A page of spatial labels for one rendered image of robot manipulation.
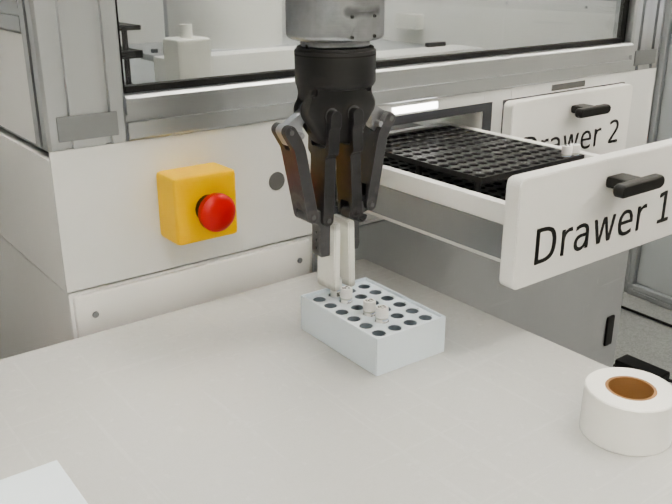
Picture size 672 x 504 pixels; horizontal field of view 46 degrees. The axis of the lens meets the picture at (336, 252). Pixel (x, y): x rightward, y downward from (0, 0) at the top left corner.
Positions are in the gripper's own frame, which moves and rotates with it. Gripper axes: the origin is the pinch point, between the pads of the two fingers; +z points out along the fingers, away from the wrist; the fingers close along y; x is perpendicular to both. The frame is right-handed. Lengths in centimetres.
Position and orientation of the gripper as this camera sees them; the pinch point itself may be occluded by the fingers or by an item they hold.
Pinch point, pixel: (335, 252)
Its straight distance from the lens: 79.6
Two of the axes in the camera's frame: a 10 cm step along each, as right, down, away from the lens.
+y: 8.1, -2.1, 5.5
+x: -5.9, -2.8, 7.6
